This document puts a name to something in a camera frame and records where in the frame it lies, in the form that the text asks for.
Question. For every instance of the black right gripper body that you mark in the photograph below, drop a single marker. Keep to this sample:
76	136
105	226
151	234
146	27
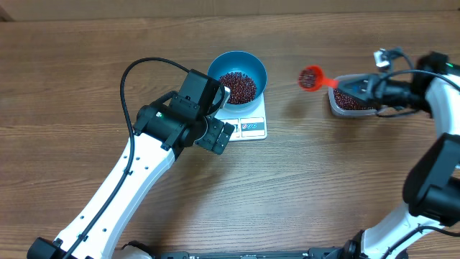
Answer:
378	98

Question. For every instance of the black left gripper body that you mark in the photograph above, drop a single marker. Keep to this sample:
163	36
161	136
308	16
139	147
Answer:
213	132

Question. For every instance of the orange scoop with blue handle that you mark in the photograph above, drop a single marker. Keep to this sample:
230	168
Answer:
312	78

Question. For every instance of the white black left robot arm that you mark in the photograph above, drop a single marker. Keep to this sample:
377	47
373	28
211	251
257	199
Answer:
177	120

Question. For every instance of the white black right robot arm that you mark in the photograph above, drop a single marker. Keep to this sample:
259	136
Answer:
430	194

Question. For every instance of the white digital kitchen scale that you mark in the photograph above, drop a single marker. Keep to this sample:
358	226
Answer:
250	122

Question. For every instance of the red beans in bowl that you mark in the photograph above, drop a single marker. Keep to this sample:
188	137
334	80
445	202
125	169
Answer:
242	88

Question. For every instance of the teal plastic bowl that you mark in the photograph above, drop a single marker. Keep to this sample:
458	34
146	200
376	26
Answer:
244	63

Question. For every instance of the clear plastic container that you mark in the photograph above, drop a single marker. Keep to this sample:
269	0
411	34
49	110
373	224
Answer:
351	113

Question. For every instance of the red adzuki beans pile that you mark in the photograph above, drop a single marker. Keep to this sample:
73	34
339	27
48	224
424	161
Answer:
345	102

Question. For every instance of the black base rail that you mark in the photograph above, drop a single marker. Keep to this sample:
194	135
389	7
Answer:
131	252

